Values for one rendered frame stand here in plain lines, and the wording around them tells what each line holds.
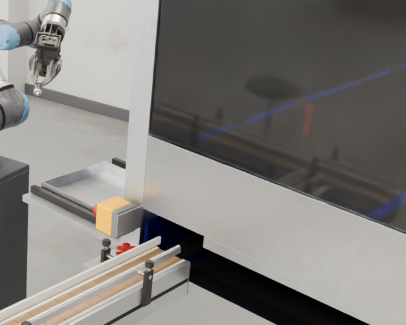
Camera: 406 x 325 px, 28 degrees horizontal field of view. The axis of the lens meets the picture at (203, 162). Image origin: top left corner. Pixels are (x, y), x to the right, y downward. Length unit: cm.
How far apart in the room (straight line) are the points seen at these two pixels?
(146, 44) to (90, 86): 386
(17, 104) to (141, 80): 95
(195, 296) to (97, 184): 62
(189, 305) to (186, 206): 26
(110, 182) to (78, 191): 12
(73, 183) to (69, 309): 76
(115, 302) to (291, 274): 39
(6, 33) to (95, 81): 323
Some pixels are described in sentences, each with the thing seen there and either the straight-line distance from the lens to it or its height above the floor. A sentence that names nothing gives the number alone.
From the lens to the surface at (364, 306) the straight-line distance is 174.
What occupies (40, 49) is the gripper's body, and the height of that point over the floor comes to 127.
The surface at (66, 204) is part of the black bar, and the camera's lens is 230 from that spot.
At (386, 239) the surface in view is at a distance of 166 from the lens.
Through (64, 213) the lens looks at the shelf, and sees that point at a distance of 229.
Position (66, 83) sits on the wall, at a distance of 587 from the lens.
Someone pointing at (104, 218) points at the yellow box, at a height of 100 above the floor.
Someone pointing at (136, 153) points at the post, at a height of 115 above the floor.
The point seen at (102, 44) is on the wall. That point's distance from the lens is 563.
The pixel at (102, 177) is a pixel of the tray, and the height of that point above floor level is 88.
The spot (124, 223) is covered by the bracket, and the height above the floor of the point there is 100.
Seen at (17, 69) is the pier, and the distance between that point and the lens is 598.
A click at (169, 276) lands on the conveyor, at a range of 193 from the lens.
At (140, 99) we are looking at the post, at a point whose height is 129.
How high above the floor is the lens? 189
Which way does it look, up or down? 22 degrees down
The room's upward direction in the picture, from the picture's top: 6 degrees clockwise
